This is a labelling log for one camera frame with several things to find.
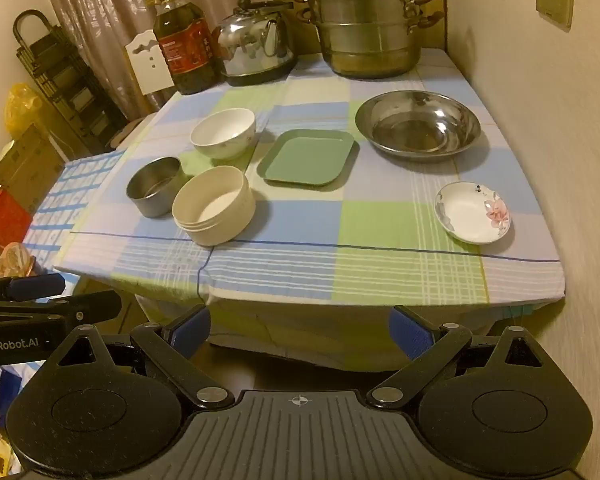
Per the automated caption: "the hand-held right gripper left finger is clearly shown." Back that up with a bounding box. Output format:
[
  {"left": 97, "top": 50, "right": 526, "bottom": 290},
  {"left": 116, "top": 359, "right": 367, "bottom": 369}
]
[{"left": 45, "top": 305, "right": 236, "bottom": 409}]

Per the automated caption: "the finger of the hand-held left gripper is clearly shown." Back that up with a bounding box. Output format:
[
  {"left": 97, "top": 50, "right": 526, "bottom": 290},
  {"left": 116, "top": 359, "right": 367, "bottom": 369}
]
[
  {"left": 0, "top": 290, "right": 123, "bottom": 326},
  {"left": 0, "top": 273, "right": 66, "bottom": 302}
]

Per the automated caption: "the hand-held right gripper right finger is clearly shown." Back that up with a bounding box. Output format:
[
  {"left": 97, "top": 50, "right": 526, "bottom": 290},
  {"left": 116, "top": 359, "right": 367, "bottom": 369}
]
[{"left": 366, "top": 305, "right": 560, "bottom": 408}]

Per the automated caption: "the cream plastic bowl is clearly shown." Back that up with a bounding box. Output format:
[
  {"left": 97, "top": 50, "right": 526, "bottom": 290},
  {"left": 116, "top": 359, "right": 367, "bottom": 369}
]
[{"left": 172, "top": 165, "right": 256, "bottom": 247}]

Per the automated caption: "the small steel bowl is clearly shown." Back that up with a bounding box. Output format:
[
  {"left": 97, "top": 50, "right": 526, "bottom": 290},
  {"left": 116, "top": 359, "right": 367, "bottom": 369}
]
[{"left": 126, "top": 156, "right": 187, "bottom": 218}]

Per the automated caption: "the floral white saucer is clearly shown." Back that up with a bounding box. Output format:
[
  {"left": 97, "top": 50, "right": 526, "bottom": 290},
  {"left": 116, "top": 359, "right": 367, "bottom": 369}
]
[{"left": 434, "top": 182, "right": 512, "bottom": 245}]

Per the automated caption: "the green rectangular plate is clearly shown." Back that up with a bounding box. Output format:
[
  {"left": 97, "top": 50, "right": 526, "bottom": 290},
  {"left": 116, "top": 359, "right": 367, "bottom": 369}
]
[{"left": 256, "top": 129, "right": 360, "bottom": 189}]

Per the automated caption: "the white ceramic bowl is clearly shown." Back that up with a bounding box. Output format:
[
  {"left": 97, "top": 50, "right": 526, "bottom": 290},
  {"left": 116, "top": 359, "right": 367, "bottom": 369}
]
[{"left": 190, "top": 108, "right": 257, "bottom": 162}]

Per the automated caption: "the large steel basin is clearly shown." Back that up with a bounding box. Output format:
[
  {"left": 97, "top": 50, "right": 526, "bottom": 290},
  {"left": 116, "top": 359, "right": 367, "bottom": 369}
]
[{"left": 355, "top": 90, "right": 482, "bottom": 162}]

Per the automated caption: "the red basket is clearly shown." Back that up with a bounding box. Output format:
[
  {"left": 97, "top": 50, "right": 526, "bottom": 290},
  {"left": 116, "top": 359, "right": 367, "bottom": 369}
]
[{"left": 0, "top": 191, "right": 33, "bottom": 243}]

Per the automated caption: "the blue patterned cloth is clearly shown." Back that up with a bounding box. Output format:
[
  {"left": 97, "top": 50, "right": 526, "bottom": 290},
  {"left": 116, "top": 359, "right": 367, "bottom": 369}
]
[{"left": 22, "top": 150, "right": 126, "bottom": 266}]

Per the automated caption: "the cardboard box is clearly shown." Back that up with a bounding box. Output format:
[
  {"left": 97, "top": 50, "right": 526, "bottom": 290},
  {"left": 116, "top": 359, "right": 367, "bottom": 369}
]
[{"left": 0, "top": 125, "right": 66, "bottom": 213}]

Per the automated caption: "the checked tablecloth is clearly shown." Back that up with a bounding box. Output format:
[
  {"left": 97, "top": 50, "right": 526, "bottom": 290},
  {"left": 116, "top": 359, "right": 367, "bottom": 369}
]
[{"left": 52, "top": 50, "right": 566, "bottom": 371}]

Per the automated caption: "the yellow plastic bag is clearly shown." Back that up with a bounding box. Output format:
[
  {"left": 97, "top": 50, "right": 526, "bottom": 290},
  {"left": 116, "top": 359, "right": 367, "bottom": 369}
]
[{"left": 5, "top": 84, "right": 43, "bottom": 138}]

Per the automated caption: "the black folding rack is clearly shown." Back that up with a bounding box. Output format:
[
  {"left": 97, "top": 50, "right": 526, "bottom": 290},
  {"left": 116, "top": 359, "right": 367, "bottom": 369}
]
[{"left": 12, "top": 10, "right": 128, "bottom": 156}]

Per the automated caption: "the white chair back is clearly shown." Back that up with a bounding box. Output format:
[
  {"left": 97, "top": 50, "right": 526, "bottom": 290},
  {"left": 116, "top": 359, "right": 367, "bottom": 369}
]
[{"left": 125, "top": 30, "right": 173, "bottom": 95}]

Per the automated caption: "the cooking oil bottle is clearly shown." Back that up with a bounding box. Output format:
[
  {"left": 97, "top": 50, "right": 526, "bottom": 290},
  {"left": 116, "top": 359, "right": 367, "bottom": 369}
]
[{"left": 147, "top": 0, "right": 220, "bottom": 96}]

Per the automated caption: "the steel kettle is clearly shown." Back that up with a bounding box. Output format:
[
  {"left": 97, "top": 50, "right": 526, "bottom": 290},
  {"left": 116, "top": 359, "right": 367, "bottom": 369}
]
[{"left": 216, "top": 0, "right": 299, "bottom": 87}]

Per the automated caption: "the beige curtain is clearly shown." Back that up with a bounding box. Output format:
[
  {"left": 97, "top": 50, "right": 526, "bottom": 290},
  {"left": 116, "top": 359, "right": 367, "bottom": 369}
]
[{"left": 35, "top": 0, "right": 273, "bottom": 116}]

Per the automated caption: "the steel steamer pot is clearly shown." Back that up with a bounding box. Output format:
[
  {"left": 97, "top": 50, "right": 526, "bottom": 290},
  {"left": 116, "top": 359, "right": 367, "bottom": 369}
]
[{"left": 293, "top": 0, "right": 446, "bottom": 80}]

